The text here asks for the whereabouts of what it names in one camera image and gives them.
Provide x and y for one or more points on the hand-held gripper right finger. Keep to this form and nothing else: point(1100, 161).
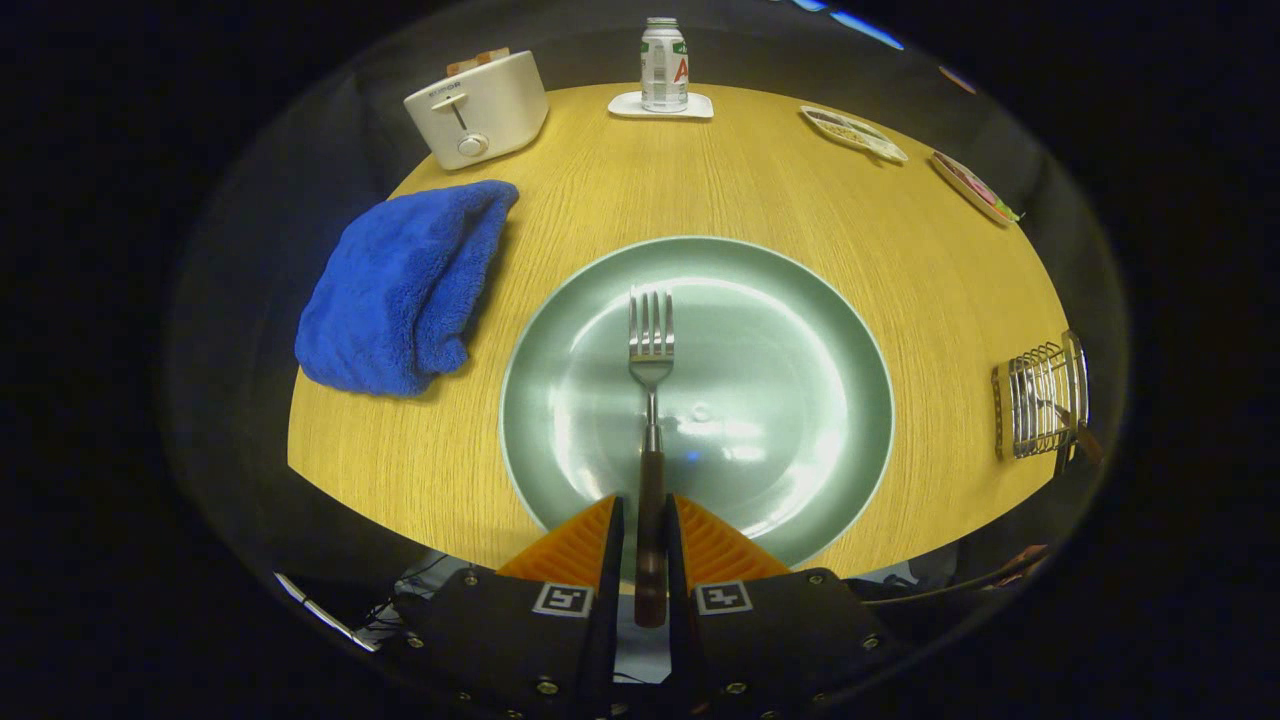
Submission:
point(680, 620)

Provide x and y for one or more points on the plate of toy food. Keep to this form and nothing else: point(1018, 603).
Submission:
point(975, 188)

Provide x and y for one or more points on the white toaster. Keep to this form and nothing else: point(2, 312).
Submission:
point(480, 110)

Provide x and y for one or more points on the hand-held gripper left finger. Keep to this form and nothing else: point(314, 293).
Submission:
point(612, 620)

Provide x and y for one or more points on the blue towel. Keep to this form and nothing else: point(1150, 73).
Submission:
point(400, 290)

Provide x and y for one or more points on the divided tray of grains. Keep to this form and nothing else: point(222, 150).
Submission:
point(855, 133)

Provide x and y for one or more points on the toast slice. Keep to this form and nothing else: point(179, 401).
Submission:
point(492, 56)
point(462, 66)

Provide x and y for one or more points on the white plastic drink bottle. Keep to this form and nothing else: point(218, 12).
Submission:
point(663, 65)

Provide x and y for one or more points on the white square coaster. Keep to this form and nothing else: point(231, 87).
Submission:
point(625, 105)

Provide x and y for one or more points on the pale green plate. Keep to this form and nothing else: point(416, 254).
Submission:
point(780, 350)

